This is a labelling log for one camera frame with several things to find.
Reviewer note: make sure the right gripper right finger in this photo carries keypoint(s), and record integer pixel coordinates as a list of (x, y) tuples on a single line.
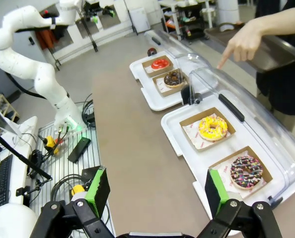
[(217, 196)]

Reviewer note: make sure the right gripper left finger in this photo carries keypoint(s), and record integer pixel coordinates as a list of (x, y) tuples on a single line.
[(95, 196)]

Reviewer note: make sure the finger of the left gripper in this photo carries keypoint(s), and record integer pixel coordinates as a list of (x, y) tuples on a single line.
[(95, 19), (110, 13)]

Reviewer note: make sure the brown cardboard donut box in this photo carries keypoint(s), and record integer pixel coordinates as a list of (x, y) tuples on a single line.
[(268, 174), (187, 122), (162, 90), (162, 73)]

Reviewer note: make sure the yellow glazed sprinkle donut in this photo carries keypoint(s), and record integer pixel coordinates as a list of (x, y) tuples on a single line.
[(204, 131)]

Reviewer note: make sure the dark brown serving tray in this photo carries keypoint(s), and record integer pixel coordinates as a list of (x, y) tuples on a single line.
[(274, 57)]

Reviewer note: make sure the person's left forearm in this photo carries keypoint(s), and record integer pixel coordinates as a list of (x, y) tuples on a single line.
[(281, 22)]

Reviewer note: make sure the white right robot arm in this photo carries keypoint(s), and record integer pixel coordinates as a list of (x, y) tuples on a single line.
[(11, 220)]

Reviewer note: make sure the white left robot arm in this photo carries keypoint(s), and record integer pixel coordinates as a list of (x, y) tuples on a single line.
[(45, 81)]

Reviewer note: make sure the chocolate donut colourful sprinkles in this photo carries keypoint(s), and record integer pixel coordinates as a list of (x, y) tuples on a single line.
[(237, 178)]

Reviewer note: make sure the red glazed donut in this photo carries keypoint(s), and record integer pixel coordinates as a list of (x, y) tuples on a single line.
[(155, 65)]

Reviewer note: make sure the chocolate glazed donut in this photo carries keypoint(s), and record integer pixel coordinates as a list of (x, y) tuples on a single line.
[(168, 80)]

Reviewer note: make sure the person's torso black shirt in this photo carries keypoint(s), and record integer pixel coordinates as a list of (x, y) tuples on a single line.
[(286, 89)]

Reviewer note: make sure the person's left hand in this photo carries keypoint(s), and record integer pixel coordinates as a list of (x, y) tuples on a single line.
[(244, 44)]

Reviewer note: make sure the yellow emergency stop button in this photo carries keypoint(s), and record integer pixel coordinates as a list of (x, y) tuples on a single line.
[(50, 143), (77, 190)]

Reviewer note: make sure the black tripod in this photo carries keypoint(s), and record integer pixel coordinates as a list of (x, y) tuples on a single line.
[(93, 39)]

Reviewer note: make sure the black rectangular power box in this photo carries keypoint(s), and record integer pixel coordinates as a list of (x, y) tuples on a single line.
[(79, 150)]

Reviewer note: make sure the white display tray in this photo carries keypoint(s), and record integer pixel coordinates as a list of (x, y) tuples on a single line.
[(147, 94), (177, 148)]

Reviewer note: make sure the clear plastic tray lid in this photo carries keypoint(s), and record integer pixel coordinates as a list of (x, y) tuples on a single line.
[(261, 119), (177, 47)]

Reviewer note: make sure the black utility cart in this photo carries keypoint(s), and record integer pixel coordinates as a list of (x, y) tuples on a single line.
[(192, 27)]

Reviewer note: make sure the black slanted pole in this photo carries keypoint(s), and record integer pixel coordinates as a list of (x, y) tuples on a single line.
[(21, 156)]

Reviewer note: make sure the black computer keyboard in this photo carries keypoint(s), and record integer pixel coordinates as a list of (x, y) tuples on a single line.
[(4, 181)]

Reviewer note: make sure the white cylindrical air purifier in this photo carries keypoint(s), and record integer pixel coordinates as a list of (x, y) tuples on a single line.
[(227, 11)]

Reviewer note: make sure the computer monitor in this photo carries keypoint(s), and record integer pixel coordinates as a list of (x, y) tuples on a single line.
[(1, 116)]

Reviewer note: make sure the small wooden shelf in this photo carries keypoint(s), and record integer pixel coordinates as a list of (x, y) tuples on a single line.
[(7, 109)]

